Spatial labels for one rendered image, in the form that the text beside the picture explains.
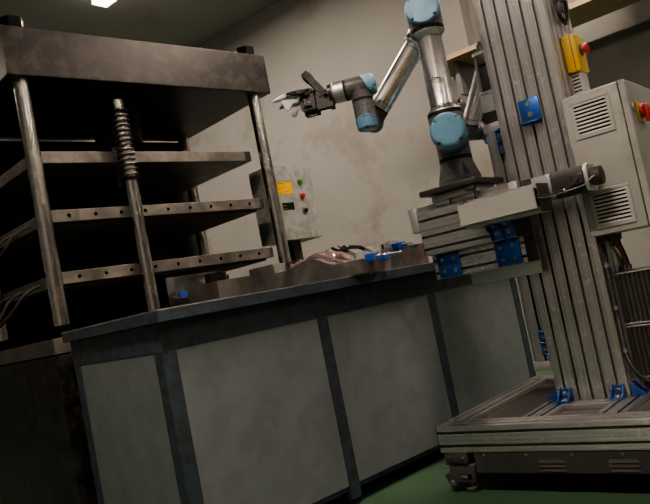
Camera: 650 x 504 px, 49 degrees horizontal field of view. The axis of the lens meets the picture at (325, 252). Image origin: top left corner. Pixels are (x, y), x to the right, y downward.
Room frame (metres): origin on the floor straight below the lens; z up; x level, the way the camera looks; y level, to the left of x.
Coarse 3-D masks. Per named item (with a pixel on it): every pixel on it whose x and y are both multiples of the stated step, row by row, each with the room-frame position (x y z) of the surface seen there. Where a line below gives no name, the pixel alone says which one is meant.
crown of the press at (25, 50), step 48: (0, 48) 2.66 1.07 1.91; (48, 48) 2.76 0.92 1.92; (96, 48) 2.91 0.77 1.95; (144, 48) 3.07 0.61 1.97; (192, 48) 3.24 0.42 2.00; (240, 48) 3.49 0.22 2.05; (0, 96) 2.86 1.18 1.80; (48, 96) 2.97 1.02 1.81; (96, 96) 3.08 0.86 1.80; (144, 96) 3.21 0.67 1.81; (192, 96) 3.34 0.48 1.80; (240, 96) 3.49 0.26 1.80; (96, 144) 3.35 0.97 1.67
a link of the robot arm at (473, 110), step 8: (472, 80) 2.99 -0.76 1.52; (472, 88) 2.99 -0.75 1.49; (472, 96) 3.00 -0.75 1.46; (472, 104) 3.02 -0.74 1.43; (480, 104) 3.02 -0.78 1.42; (464, 112) 3.08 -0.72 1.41; (472, 112) 3.04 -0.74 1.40; (480, 112) 3.05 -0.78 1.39; (464, 120) 3.08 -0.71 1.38; (472, 120) 3.06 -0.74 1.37; (472, 128) 3.08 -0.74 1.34; (480, 128) 3.12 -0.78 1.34; (472, 136) 3.11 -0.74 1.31; (480, 136) 3.13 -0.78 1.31
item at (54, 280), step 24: (24, 96) 2.71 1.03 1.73; (24, 120) 2.70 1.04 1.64; (24, 144) 2.71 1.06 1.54; (264, 144) 3.51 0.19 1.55; (264, 168) 3.51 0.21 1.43; (192, 192) 4.00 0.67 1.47; (48, 216) 2.72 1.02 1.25; (48, 240) 2.71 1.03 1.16; (48, 264) 2.70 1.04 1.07; (0, 288) 3.23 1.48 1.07; (48, 288) 2.71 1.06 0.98; (0, 312) 3.21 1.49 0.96; (0, 336) 3.20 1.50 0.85
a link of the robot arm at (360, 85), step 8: (344, 80) 2.43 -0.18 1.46; (352, 80) 2.41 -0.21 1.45; (360, 80) 2.40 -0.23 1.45; (368, 80) 2.40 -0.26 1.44; (344, 88) 2.42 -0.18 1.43; (352, 88) 2.41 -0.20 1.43; (360, 88) 2.40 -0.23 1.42; (368, 88) 2.40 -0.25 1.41; (376, 88) 2.42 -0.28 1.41; (352, 96) 2.42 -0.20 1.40; (360, 96) 2.40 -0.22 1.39
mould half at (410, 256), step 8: (368, 248) 3.25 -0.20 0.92; (376, 248) 3.27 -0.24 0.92; (384, 248) 2.90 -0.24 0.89; (392, 248) 2.93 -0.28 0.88; (408, 248) 2.99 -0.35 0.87; (416, 248) 3.03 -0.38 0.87; (352, 256) 3.09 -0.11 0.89; (392, 256) 2.92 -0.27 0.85; (400, 256) 2.95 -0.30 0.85; (408, 256) 2.99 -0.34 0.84; (416, 256) 3.02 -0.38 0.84; (424, 256) 3.06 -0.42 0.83; (392, 264) 2.91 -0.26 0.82; (400, 264) 2.95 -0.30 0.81; (408, 264) 2.98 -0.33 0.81; (416, 264) 3.01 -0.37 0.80
